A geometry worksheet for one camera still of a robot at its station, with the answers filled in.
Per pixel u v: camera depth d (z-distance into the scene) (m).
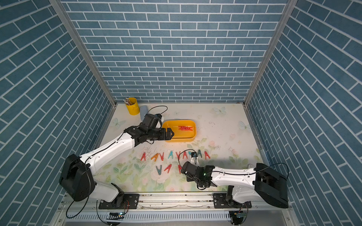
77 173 0.42
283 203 0.42
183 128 1.02
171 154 0.91
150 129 0.64
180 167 0.85
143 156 0.91
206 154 0.91
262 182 0.42
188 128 1.03
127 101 0.99
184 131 1.02
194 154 0.75
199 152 0.89
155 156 0.90
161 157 0.90
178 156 0.91
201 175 0.61
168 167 0.86
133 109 1.07
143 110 1.15
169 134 0.75
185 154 0.91
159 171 0.84
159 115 0.76
